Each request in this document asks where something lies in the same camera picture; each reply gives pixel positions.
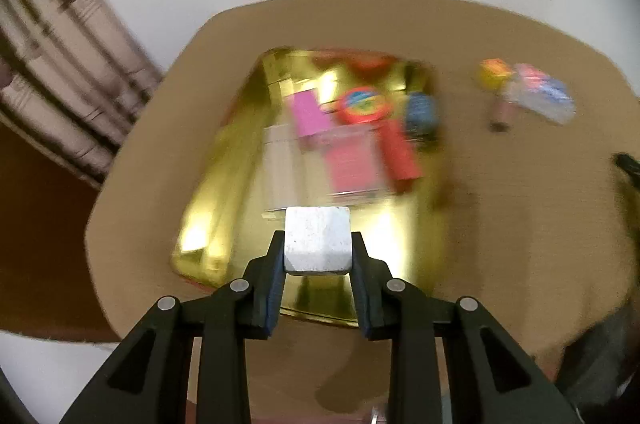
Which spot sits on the blue tape measure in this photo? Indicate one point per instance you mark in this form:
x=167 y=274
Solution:
x=421 y=114

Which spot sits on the clear case with red card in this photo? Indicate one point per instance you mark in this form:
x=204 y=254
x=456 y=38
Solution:
x=352 y=164

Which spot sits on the red block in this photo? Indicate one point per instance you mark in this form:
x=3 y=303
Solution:
x=400 y=152

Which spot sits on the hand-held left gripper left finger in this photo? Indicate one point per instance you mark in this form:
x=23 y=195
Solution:
x=272 y=299

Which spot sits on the clear box with blue label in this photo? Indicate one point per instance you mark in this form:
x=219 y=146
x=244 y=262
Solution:
x=542 y=94

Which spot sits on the magenta block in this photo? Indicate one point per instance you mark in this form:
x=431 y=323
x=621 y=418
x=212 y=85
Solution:
x=307 y=114

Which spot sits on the white zigzag cube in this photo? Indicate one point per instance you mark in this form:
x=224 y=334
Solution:
x=317 y=239

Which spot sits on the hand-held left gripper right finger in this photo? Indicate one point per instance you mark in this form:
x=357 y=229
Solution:
x=362 y=299

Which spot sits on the beige patterned curtain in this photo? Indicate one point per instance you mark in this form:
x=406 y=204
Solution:
x=65 y=69

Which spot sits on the red tape measure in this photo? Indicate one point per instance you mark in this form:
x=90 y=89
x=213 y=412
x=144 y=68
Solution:
x=365 y=104

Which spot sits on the gold and red tin box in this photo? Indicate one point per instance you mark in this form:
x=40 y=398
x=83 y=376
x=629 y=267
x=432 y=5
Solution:
x=225 y=214

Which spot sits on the pink lip gloss tube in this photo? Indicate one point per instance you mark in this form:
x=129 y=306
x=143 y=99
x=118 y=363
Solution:
x=500 y=114

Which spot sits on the gold striped cube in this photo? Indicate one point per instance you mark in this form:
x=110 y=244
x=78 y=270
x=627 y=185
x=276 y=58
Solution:
x=492 y=74

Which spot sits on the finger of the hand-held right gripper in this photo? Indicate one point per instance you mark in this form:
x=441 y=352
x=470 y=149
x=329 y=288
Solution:
x=627 y=164

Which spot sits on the silver metal box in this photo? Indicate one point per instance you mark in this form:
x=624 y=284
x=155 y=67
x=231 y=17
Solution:
x=282 y=169

